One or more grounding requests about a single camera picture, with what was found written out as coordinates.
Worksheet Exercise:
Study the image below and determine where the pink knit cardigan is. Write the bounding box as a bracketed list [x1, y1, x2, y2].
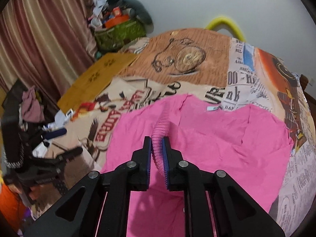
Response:
[102, 95, 293, 236]

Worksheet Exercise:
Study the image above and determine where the person's left hand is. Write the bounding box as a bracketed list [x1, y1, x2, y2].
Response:
[6, 183, 41, 201]

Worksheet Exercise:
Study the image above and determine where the striped red beige curtain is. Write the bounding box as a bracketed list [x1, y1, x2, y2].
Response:
[1, 0, 96, 102]

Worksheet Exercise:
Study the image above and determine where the green fabric storage box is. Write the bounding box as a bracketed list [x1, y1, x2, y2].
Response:
[94, 19, 146, 54]

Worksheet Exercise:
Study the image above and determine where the orange box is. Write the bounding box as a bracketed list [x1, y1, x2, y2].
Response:
[104, 14, 130, 28]

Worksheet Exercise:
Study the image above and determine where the printed newspaper pattern bedsheet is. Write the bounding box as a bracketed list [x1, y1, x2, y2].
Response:
[47, 28, 315, 236]

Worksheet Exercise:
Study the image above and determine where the pile of clutter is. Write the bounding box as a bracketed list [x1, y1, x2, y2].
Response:
[87, 0, 121, 29]

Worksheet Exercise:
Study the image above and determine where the grey plush toy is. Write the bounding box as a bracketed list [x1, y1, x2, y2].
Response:
[118, 0, 153, 25]

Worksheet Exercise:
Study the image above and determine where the yellow foam tube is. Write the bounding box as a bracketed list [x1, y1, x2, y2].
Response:
[206, 16, 246, 42]

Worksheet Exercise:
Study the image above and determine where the wooden bed post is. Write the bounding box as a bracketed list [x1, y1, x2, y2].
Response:
[299, 74, 309, 93]

